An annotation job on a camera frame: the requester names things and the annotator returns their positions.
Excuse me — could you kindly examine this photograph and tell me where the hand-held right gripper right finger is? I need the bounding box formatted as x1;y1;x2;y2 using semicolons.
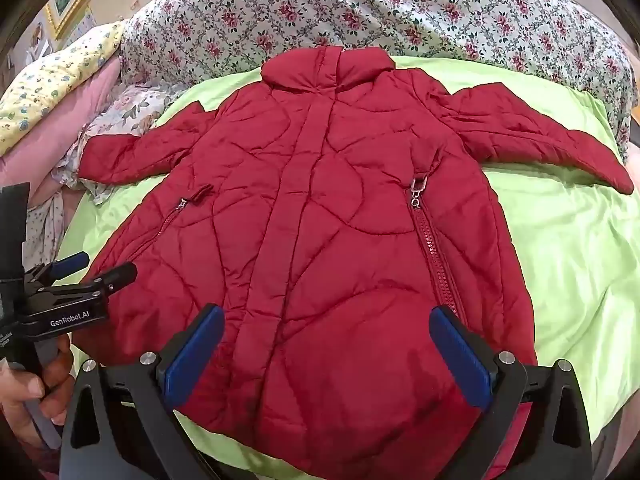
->
429;305;593;480

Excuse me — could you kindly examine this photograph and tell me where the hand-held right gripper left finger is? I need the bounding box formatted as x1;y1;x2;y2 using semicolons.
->
60;304;226;480

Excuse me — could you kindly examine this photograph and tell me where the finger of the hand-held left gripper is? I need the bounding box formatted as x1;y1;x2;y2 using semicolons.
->
25;252;91;287
31;261;138;311

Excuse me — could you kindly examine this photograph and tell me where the red quilted jacket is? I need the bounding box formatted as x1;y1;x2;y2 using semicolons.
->
77;45;636;480

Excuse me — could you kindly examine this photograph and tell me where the person's left hand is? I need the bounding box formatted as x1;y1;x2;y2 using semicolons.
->
0;332;76;461

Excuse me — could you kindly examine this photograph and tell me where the pink pillow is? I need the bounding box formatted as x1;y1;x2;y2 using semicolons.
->
0;57;123;221

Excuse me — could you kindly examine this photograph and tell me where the green blanket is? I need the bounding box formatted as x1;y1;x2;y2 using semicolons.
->
50;55;640;480

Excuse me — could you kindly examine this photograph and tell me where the pale floral cloth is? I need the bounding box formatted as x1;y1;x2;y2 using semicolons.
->
25;82;188;271

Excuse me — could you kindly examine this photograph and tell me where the yellow floral pillow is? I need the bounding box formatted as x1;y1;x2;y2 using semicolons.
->
0;20;126;158

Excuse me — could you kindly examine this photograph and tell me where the rose print bed sheet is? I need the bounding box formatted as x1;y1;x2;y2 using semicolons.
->
120;0;636;161

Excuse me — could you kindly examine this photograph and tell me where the gold picture frame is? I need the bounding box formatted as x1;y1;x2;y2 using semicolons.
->
42;0;128;41

